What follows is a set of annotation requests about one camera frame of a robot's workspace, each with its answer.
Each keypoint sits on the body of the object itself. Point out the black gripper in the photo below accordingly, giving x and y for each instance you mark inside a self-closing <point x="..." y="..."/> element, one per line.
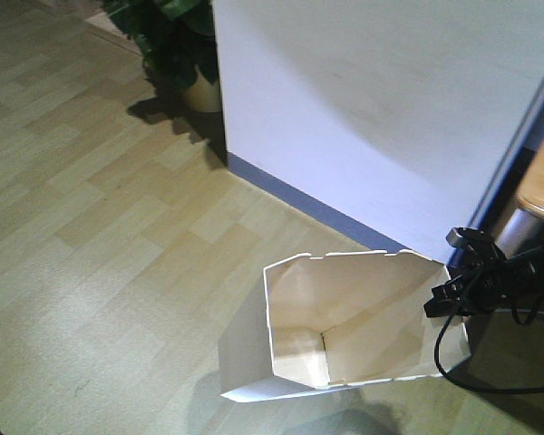
<point x="480" y="290"/>

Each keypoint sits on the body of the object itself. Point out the white plastic trash bin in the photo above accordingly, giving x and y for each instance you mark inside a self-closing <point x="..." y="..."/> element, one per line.
<point x="318" y="324"/>

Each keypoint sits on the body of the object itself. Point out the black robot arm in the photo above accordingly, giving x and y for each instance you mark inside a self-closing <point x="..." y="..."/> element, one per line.
<point x="524" y="275"/>

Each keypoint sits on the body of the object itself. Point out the green potted plant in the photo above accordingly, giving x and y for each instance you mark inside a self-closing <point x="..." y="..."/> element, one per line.
<point x="177" y="42"/>

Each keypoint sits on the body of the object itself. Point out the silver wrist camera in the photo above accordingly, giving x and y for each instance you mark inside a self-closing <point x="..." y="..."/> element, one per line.
<point x="461" y="237"/>

